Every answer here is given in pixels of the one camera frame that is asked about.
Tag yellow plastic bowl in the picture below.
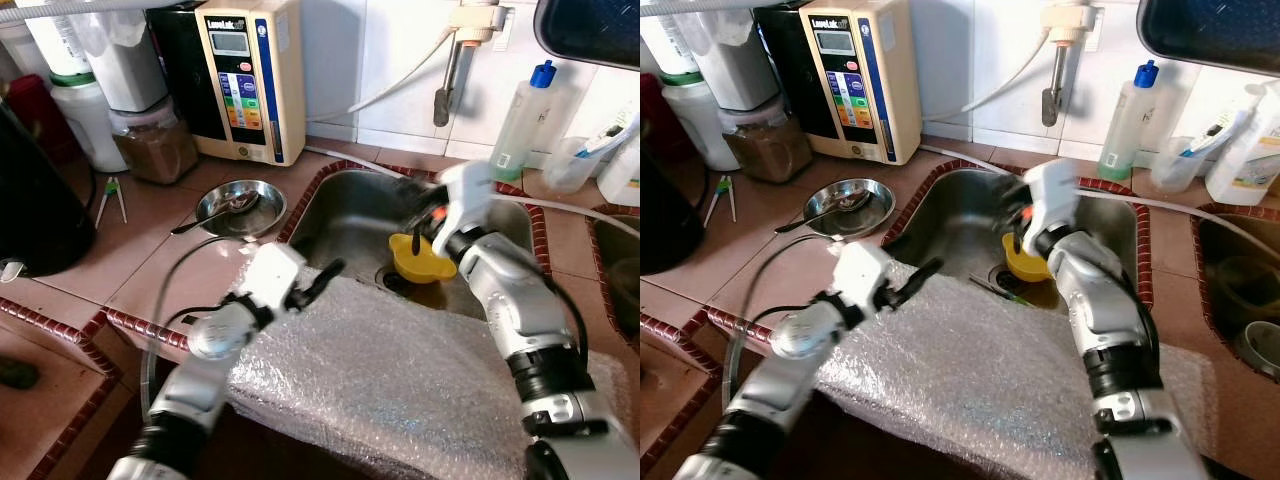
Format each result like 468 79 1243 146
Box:
1000 235 1053 284
390 232 459 285

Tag round steel bowl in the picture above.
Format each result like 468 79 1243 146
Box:
195 180 287 239
803 178 897 239

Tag white green plastic tongs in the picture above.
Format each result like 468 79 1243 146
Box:
703 175 739 226
95 177 129 227

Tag clear bubble wrap sheet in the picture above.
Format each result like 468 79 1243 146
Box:
815 262 1229 480
225 272 633 480

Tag steel spoon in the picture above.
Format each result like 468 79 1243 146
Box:
170 193 263 237
775 193 871 237

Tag clear bottle blue cap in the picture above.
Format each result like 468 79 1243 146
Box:
488 60 563 184
1097 60 1168 184

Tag clear plastic cup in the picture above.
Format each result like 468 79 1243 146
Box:
1150 135 1218 195
545 135 613 196

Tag beige water ionizer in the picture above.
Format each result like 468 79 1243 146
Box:
195 0 307 167
805 0 923 167

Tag blue white toothbrush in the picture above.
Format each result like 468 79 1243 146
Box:
1180 108 1253 161
575 115 641 161

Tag jar of brown powder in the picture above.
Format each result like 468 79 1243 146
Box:
722 100 814 185
108 98 199 185

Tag white detergent bottle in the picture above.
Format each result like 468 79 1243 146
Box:
598 128 641 208
1205 80 1280 207

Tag black pan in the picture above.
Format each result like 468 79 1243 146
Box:
1137 0 1280 78
533 0 641 71

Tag black kettle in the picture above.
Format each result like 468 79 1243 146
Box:
0 98 98 279
640 140 708 277

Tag dark red container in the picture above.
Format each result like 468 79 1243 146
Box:
640 75 669 151
5 75 76 166

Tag white jar green lid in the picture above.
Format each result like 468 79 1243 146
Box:
50 72 128 174
660 72 741 173

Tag clear plastic jug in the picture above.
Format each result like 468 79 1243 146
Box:
70 8 171 114
688 10 778 113

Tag plain white bottle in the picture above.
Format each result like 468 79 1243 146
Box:
640 10 703 79
18 0 93 79

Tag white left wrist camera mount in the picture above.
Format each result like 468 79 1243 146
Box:
830 243 903 317
232 243 307 317

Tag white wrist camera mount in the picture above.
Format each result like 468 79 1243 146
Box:
435 160 499 256
830 243 903 317
232 243 307 317
1020 158 1083 241

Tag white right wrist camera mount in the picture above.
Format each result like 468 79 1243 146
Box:
435 160 499 256
1020 158 1083 241

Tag white flexible hose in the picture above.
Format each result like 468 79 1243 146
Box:
920 145 1280 251
305 145 641 239

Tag white faucet hose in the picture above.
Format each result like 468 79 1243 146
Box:
335 28 463 123
945 28 1053 123

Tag beige wall faucet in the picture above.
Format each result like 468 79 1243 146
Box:
433 0 513 129
1040 0 1103 129

